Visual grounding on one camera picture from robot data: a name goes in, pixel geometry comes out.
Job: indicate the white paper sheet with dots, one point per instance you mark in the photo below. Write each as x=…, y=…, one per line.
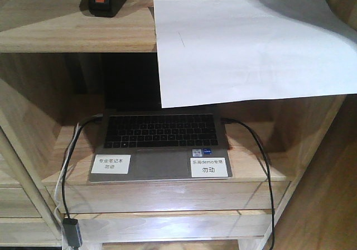
x=218, y=51

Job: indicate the grey laptop with black keyboard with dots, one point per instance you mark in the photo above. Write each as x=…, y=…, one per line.
x=160, y=141

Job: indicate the white label right palmrest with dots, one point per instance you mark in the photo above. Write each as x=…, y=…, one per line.
x=208, y=167

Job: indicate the white label palmrest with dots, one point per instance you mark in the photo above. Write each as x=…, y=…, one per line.
x=208, y=167
x=111, y=164

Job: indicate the white label left palmrest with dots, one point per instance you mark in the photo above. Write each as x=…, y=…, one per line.
x=111, y=164

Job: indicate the wooden shelf unit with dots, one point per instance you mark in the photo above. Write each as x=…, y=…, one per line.
x=39, y=41

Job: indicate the grey usb adapter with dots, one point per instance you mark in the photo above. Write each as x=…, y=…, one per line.
x=72, y=232

